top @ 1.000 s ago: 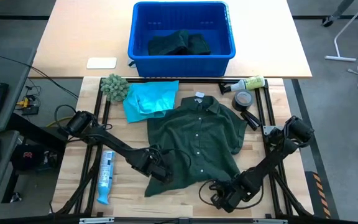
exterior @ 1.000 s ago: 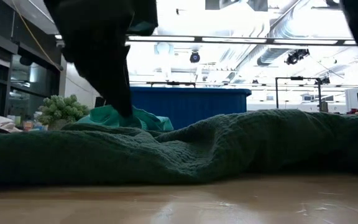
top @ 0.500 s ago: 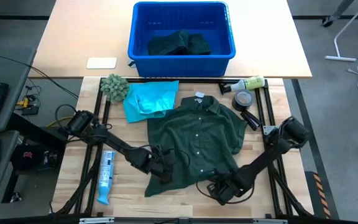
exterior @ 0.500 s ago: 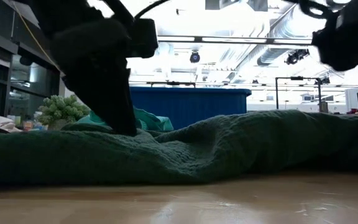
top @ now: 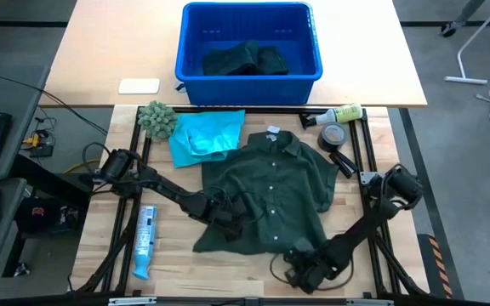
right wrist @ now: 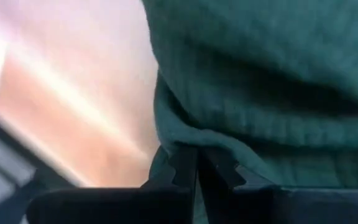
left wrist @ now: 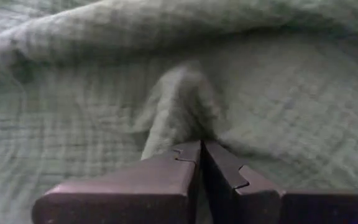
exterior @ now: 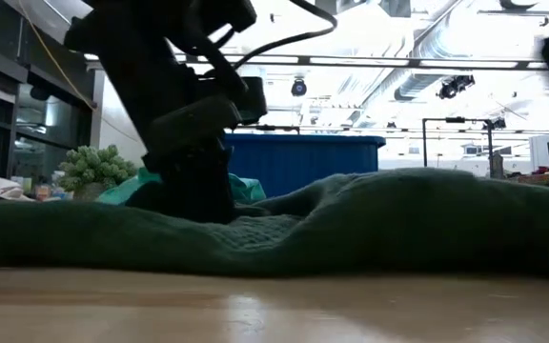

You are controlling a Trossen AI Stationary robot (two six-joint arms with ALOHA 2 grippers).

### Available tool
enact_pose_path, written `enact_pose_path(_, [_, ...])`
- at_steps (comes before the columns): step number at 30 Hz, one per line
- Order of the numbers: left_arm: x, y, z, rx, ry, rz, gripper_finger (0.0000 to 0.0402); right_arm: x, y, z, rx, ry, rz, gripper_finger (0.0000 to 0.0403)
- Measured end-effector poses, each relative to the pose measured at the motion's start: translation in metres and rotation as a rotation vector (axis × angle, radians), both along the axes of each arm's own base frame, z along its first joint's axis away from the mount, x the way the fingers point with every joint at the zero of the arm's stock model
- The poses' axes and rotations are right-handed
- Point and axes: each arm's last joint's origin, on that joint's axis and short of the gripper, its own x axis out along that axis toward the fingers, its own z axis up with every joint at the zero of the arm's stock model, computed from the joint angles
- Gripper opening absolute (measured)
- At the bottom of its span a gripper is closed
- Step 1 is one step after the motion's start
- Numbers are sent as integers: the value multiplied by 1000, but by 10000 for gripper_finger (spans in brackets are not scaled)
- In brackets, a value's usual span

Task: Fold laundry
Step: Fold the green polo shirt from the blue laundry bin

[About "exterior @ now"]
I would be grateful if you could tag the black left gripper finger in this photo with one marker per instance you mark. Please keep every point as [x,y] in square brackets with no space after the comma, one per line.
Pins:
[198,190]

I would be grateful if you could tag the teal shirt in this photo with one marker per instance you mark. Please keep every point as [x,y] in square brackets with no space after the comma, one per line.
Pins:
[246,188]

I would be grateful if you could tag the dark green knit garment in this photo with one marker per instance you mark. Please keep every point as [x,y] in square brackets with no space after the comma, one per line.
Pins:
[351,224]

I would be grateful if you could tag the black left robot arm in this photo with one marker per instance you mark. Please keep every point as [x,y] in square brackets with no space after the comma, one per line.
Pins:
[136,71]

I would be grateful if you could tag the potted green succulent plant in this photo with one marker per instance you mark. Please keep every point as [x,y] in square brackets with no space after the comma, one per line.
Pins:
[94,167]

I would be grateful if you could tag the blue plastic bin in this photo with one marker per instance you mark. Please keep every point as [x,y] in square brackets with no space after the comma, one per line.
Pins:
[303,162]

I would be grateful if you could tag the black metal gantry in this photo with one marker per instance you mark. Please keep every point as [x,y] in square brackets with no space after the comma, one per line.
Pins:
[490,143]

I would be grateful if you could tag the black ceiling spotlight cluster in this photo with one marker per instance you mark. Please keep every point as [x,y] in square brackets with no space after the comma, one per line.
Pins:
[455,86]

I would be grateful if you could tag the black hanging reel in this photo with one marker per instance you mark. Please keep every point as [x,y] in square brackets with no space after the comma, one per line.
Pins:
[298,86]

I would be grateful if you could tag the wooden workbench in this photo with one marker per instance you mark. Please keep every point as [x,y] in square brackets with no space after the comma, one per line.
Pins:
[546,177]

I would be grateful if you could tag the white crumpled cloth pile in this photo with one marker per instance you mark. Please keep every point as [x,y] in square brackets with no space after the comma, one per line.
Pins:
[0,187]

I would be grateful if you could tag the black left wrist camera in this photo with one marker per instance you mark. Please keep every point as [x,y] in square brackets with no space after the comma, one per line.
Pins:
[227,14]

